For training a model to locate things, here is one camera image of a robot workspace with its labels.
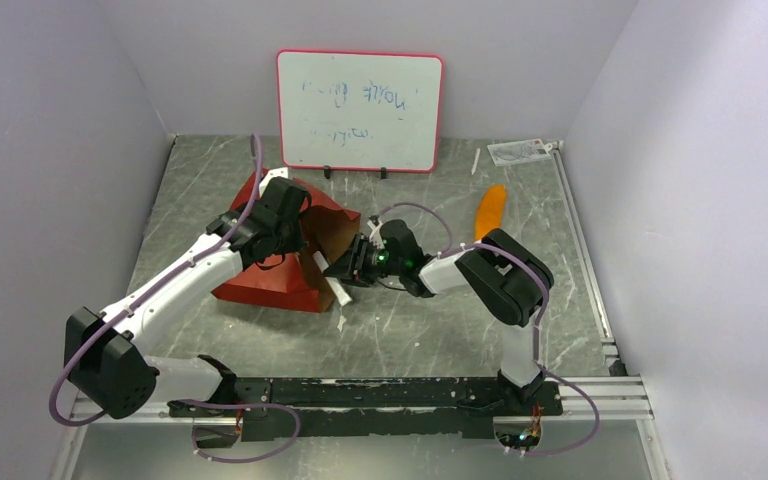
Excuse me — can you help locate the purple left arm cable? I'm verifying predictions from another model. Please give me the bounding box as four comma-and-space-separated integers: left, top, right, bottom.
49, 134, 303, 465

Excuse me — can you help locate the white marker pen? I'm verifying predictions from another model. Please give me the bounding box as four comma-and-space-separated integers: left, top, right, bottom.
470, 147, 483, 176

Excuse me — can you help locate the orange fake bread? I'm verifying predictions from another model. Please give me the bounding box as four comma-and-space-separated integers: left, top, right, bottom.
473, 184, 507, 241

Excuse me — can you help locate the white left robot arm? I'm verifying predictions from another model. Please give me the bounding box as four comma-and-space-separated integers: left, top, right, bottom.
64, 177, 312, 419

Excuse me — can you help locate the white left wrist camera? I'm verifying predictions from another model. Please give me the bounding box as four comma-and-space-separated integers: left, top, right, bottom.
260, 168, 290, 190

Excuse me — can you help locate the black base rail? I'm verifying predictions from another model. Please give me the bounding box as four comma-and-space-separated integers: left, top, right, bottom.
168, 377, 563, 441

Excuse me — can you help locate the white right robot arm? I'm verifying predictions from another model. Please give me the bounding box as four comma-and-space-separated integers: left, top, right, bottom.
325, 220, 554, 414

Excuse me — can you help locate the red paper bag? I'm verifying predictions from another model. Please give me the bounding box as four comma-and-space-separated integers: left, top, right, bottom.
212, 180, 361, 313

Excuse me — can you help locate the pink framed whiteboard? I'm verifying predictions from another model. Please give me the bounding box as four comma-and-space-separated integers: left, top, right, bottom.
275, 49, 444, 173

